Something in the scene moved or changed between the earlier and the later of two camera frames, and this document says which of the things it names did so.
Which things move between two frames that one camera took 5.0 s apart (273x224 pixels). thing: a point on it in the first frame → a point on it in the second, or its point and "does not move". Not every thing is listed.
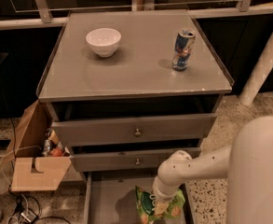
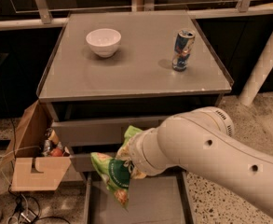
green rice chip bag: [149, 210] → [117, 173]
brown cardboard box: [31, 171] does not move
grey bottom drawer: [111, 198] does not move
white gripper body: [161, 194] → [140, 154]
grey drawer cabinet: [123, 90] does not move
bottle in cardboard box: [51, 135] does not move
